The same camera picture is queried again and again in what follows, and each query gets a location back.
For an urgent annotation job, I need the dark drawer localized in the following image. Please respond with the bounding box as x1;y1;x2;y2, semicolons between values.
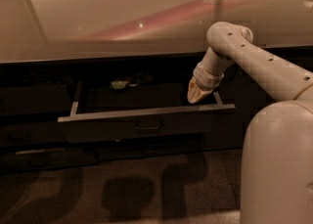
0;147;98;174
0;122;66;147
94;134;201;161
0;84;70;116
58;81;235;143

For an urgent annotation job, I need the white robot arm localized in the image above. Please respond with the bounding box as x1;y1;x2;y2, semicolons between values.
188;22;313;224

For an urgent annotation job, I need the dark cabinet door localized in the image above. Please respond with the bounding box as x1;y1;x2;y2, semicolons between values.
199;67;262;152

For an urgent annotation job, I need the green snack bag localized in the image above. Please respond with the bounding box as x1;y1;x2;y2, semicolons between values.
110;80;129;90

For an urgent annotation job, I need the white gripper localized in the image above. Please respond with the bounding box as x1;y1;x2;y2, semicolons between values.
187;63;224;104

